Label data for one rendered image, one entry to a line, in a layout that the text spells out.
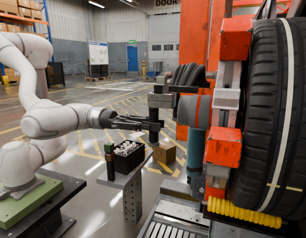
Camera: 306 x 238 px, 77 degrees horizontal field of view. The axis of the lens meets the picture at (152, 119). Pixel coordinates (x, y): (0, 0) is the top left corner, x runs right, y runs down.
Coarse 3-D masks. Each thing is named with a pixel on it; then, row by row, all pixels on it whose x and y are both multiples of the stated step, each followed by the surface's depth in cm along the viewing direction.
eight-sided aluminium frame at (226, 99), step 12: (216, 84) 52; (216, 96) 50; (228, 96) 50; (216, 108) 51; (228, 108) 50; (216, 120) 52; (228, 120) 51; (216, 168) 56; (228, 168) 54; (216, 180) 72
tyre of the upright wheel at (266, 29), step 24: (264, 24) 53; (264, 48) 47; (240, 72) 90; (264, 72) 44; (288, 72) 43; (264, 96) 43; (264, 120) 43; (264, 144) 44; (288, 144) 42; (240, 168) 49; (264, 168) 45; (288, 168) 44; (240, 192) 52; (264, 192) 49; (288, 192) 46; (288, 216) 54
